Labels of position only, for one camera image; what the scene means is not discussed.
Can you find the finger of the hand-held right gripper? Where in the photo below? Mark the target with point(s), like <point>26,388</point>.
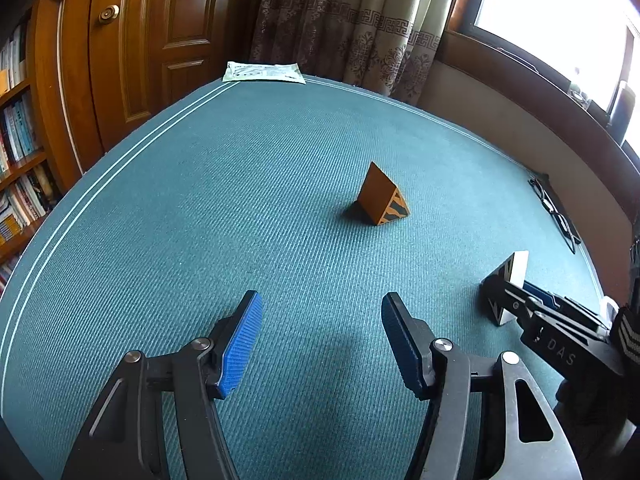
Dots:
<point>542,296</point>
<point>505,300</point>

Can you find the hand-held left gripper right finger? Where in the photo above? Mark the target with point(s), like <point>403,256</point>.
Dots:
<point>405,345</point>

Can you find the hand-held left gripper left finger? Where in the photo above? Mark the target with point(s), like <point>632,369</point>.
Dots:
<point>242,345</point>

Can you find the small white striped triangular block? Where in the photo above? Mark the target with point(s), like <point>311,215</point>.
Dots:
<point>517,267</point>

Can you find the white round object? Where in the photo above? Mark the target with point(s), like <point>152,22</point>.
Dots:
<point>608,307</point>

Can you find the black eyeglasses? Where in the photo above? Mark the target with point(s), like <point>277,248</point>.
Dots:
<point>550,207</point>

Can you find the orange striped triangular block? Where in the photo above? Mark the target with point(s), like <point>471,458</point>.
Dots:
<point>375,190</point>

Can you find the clear drinking glass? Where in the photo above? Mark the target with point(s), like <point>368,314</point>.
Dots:
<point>577,96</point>

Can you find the dark box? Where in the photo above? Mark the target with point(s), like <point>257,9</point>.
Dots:
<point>622,105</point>

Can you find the white paper packet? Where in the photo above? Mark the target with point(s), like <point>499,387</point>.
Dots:
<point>260,72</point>

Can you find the window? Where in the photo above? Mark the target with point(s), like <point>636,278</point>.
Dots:
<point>550,10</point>

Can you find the wooden bookshelf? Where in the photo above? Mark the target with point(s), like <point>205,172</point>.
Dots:
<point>20,165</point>

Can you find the rows of shelved books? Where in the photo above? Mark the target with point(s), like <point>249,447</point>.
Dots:
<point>20,130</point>

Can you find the patterned beige curtain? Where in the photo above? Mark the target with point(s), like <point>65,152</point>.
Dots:
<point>350,20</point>

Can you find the wooden door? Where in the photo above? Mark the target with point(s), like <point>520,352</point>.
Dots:
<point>190,10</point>

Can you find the brass door knob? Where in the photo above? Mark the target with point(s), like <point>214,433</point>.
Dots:
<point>108,14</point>

